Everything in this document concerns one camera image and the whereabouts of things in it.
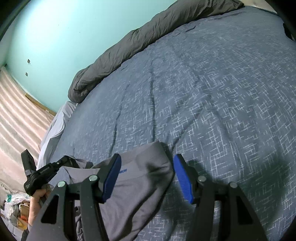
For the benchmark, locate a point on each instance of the person's left hand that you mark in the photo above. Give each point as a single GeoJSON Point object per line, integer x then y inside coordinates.
{"type": "Point", "coordinates": [35, 205]}

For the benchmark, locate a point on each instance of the light grey bed sheet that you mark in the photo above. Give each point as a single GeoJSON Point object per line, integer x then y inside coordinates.
{"type": "Point", "coordinates": [54, 133]}

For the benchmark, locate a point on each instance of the grey garment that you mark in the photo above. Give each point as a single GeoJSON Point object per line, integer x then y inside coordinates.
{"type": "Point", "coordinates": [145, 175]}

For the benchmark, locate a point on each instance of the dark grey rolled duvet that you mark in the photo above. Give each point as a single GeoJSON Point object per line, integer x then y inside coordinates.
{"type": "Point", "coordinates": [176, 15]}

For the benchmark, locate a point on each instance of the clutter on floor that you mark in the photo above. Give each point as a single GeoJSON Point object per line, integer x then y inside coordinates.
{"type": "Point", "coordinates": [16, 209]}

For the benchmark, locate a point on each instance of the blue patterned bed cover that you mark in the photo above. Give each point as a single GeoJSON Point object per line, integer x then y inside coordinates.
{"type": "Point", "coordinates": [221, 92]}

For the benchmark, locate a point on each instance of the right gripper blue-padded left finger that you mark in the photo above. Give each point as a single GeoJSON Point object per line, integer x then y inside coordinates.
{"type": "Point", "coordinates": [56, 220]}

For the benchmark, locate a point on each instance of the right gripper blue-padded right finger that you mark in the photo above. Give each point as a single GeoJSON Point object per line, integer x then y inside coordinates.
{"type": "Point", "coordinates": [238, 220]}

